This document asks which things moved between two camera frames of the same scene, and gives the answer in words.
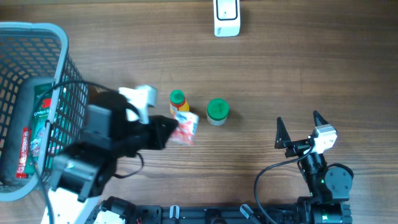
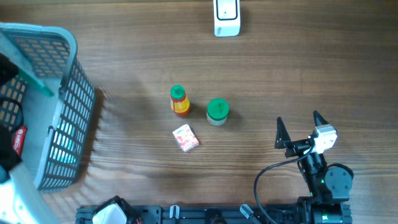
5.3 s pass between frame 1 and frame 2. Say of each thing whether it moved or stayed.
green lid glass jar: stayed
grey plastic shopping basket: stayed
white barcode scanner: stayed
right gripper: stayed
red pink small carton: moved
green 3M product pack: moved
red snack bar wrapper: moved
